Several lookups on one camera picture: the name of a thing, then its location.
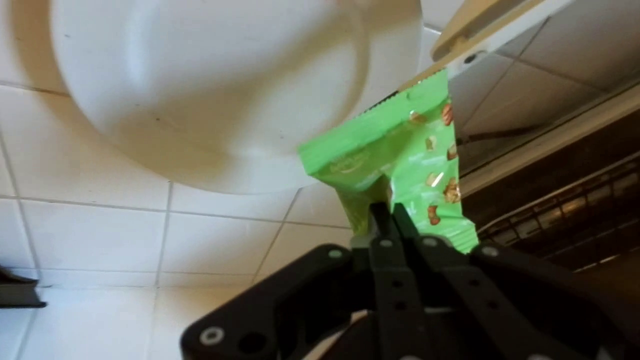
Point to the white mini oven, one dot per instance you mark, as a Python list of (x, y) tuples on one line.
[(573, 192)]

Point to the glass oven door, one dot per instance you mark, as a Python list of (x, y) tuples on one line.
[(552, 60)]

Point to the green cloth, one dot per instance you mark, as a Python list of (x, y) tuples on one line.
[(407, 153)]

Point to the black ornate table clock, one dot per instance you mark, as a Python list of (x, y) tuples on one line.
[(19, 292)]

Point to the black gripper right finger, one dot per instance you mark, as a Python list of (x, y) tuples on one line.
[(521, 307)]

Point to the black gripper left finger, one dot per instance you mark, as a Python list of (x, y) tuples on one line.
[(300, 312)]

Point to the white round plate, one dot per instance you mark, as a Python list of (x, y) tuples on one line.
[(221, 86)]

